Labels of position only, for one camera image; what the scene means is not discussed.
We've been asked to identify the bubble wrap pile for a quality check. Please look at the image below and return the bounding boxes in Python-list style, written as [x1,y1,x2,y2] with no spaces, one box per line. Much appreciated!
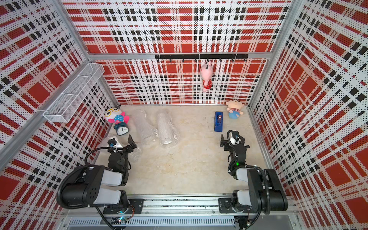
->
[157,110,179,148]

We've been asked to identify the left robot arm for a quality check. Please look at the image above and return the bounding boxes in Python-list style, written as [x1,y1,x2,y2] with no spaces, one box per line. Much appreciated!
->
[57,135,137,213]

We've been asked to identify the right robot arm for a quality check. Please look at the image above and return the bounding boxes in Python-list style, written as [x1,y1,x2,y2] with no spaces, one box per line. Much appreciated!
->
[218,130,288,215]

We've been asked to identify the teal alarm clock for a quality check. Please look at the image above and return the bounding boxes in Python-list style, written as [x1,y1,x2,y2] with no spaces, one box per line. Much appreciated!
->
[114,122,129,136]

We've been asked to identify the blue tape dispenser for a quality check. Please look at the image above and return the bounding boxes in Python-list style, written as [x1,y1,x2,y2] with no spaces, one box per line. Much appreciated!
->
[214,111,223,132]

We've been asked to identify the white pink owl plush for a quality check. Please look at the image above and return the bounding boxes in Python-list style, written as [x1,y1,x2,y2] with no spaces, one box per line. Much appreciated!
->
[104,108,130,124]

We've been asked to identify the plush doll blue pants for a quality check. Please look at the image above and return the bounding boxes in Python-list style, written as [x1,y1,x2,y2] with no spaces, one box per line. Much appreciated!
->
[225,100,244,119]

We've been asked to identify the pink hanging plush toy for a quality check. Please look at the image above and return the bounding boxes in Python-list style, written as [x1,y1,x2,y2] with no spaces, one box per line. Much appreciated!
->
[200,61,213,92]

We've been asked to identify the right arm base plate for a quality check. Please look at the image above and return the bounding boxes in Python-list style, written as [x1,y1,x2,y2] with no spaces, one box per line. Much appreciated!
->
[218,197,257,214]

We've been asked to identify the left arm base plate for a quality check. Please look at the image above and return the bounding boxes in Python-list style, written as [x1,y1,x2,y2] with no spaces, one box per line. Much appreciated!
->
[103,198,144,215]

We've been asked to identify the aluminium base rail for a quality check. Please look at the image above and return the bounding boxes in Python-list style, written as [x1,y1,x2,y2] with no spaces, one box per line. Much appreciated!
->
[56,194,303,230]

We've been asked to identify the white wire mesh shelf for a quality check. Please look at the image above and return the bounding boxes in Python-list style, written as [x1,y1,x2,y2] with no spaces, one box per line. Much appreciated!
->
[43,63,104,123]

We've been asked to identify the black hook rail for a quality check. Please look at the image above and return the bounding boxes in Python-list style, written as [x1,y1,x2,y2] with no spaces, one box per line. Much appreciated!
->
[155,53,249,62]

